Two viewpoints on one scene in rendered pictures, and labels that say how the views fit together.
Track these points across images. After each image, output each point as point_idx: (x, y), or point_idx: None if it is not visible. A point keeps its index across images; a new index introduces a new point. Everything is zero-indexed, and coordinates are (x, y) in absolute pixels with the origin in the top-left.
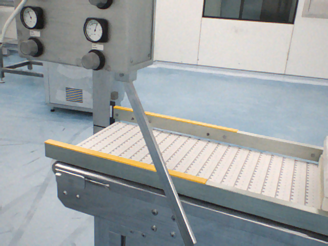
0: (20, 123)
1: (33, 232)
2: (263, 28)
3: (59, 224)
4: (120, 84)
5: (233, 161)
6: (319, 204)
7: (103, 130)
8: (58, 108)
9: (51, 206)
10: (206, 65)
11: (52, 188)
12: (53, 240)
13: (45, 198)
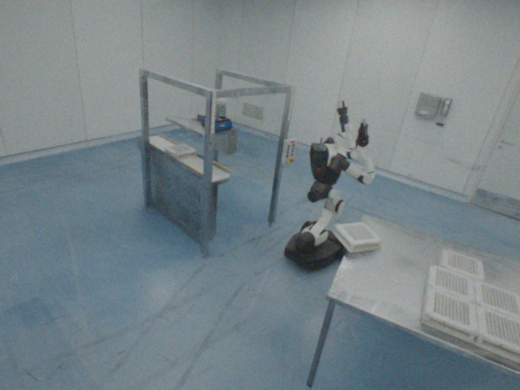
0: None
1: (220, 302)
2: None
3: (205, 303)
4: (203, 174)
5: (193, 165)
6: (193, 155)
7: (213, 177)
8: None
9: (205, 319)
10: None
11: (199, 340)
12: (212, 294)
13: (206, 330)
